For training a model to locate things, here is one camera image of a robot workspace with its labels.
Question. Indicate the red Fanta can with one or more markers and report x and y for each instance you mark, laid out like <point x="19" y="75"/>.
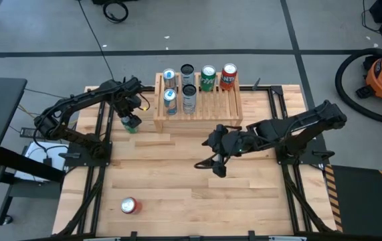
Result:
<point x="227" y="78"/>
<point x="129" y="205"/>

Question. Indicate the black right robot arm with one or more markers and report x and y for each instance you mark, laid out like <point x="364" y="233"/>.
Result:
<point x="311" y="122"/>

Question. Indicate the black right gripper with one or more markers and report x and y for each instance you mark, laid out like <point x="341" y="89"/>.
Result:
<point x="234" y="142"/>

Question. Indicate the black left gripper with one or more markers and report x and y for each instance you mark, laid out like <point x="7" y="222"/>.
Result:
<point x="127" y="97"/>

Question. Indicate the blue silver Red Bull can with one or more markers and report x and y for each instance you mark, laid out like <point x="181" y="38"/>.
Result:
<point x="171" y="105"/>
<point x="169" y="80"/>

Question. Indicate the white paper sheet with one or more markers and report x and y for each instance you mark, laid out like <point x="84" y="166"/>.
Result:
<point x="43" y="164"/>

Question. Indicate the black hazard-striped floor mat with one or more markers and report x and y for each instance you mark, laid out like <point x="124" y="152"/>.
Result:
<point x="358" y="201"/>

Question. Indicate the black power adapter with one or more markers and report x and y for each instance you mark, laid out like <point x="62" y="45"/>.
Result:
<point x="26" y="133"/>

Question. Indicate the wooden slatted shelf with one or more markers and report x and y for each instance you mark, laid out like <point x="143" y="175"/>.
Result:
<point x="217" y="110"/>

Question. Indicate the white Celsius can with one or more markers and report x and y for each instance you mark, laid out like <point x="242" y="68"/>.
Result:
<point x="187" y="78"/>
<point x="189" y="103"/>

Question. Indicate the black aluminium table frame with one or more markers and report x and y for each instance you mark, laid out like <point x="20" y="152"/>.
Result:
<point x="261" y="89"/>

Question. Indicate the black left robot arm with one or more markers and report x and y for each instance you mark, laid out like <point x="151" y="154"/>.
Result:
<point x="77" y="98"/>

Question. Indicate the black table clamp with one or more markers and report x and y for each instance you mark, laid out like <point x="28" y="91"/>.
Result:
<point x="251" y="236"/>
<point x="256" y="84"/>
<point x="133" y="236"/>

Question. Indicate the green Sprite can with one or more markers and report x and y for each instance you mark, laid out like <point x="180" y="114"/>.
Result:
<point x="131" y="129"/>
<point x="207" y="82"/>

